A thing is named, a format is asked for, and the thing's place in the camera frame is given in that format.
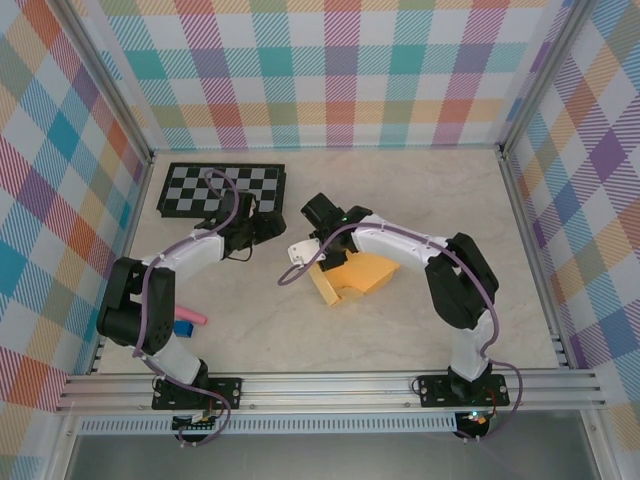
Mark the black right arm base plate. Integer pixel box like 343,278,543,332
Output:
416,374,512,409

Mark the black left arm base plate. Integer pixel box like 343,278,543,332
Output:
151,376,245,412

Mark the aluminium frame post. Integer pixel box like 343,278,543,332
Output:
53,0,155,162
497,0,594,159

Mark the black grey chessboard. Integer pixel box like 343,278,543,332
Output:
156,162,287,221

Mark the pink foam cylinder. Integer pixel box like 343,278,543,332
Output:
174,305,210,326

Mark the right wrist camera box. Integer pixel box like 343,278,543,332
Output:
286,238,322,266

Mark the grey slotted cable duct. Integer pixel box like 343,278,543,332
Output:
78,417,460,436

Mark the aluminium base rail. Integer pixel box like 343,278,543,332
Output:
54,368,607,414

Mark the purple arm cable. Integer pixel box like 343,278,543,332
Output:
132,168,251,449
277,222,525,444

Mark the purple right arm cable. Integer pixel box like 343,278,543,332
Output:
277,222,525,444

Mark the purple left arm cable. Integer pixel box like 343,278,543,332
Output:
132,168,251,449

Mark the yellow paper box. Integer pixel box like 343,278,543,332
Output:
309,249,401,308

